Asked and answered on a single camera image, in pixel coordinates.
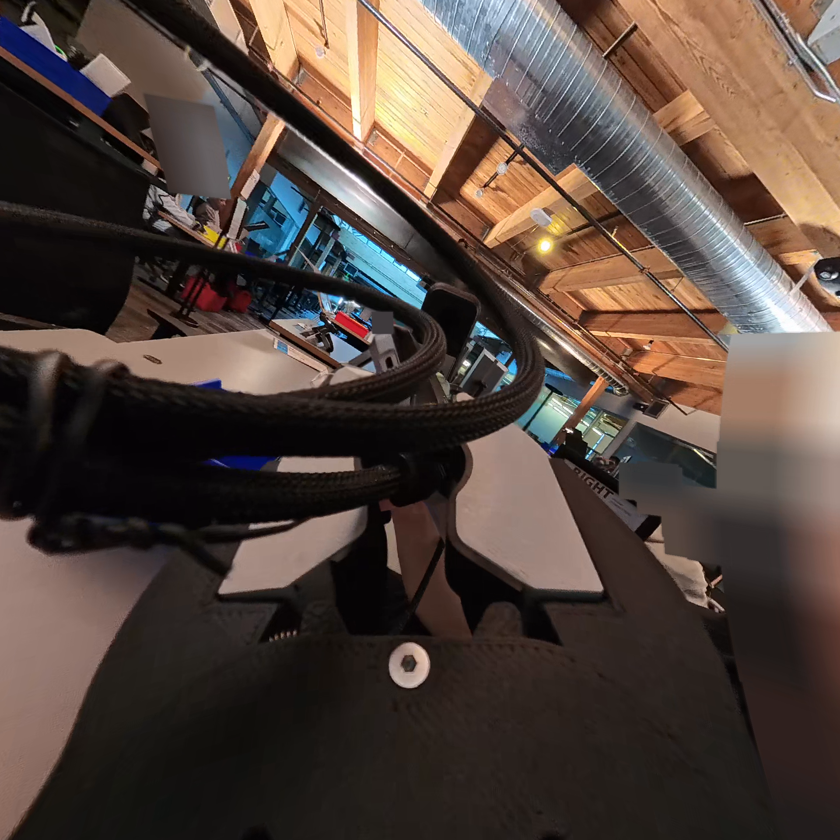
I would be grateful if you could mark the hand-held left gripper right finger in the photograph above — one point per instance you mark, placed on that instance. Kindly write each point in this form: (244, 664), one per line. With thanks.
(525, 525)

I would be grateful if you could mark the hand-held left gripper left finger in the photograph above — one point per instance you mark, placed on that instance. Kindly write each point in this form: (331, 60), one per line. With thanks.
(295, 558)

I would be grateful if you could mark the blue plastic bin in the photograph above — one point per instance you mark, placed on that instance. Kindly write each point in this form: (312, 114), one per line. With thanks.
(243, 463)
(59, 79)

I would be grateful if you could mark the black rounded device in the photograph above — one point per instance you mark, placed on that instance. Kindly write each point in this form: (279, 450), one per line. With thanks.
(453, 321)

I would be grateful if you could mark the round ceiling lamp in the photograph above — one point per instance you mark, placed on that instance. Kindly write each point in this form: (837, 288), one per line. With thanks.
(544, 245)

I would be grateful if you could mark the white smoke detector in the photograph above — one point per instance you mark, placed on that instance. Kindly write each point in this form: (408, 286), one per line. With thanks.
(541, 218)

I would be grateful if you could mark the large black panel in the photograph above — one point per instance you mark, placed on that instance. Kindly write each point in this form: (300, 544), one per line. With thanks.
(65, 151)

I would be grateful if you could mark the small white box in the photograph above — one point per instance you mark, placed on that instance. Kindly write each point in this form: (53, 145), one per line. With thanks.
(113, 73)

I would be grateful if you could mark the grey metal bracket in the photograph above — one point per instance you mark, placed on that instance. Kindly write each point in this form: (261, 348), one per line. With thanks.
(384, 354)

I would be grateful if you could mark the black ceiling camera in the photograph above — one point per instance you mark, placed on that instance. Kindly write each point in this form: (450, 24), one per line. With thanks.
(828, 270)

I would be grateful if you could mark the large round silver duct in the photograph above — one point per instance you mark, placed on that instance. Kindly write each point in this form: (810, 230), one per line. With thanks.
(623, 144)

